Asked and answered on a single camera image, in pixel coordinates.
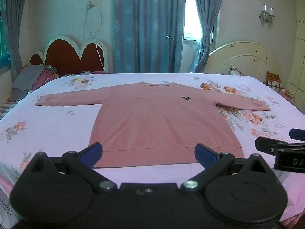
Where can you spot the orange patterned pillow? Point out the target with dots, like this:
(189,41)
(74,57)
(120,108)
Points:
(274,81)

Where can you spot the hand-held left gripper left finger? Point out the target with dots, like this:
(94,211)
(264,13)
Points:
(91,153)

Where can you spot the floral bedsheet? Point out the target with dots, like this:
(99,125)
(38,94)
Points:
(47,128)

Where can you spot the red heart-shaped headboard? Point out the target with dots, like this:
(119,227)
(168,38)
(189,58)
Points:
(69,57)

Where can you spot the tied blue curtain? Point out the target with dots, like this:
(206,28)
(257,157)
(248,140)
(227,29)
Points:
(205,12)

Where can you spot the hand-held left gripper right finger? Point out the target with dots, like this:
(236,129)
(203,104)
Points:
(204,153)

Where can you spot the small patterned pillow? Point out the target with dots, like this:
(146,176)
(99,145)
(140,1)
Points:
(236,71)

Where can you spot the crystal wall lamp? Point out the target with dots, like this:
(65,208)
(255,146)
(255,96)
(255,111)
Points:
(266,14)

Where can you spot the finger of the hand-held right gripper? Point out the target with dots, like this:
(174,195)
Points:
(297,134)
(270,146)

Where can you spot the bright window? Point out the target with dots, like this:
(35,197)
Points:
(190,12)

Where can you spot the pile of grey bedding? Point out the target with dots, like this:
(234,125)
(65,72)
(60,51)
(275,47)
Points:
(31,78)

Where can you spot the grey-blue curtain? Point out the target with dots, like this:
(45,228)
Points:
(15,28)

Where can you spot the metal curtain clip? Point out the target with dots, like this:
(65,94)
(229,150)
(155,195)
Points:
(170,38)

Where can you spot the wide blue patterned curtain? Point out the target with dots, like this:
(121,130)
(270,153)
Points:
(147,28)

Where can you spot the cream wardrobe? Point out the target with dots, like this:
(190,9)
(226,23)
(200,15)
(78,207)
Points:
(299,52)

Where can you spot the pink sweater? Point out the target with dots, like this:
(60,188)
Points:
(152,121)

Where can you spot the cream arched headboard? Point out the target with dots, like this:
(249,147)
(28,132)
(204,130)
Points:
(247,62)

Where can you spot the striped cloth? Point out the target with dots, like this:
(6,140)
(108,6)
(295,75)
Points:
(6,109)

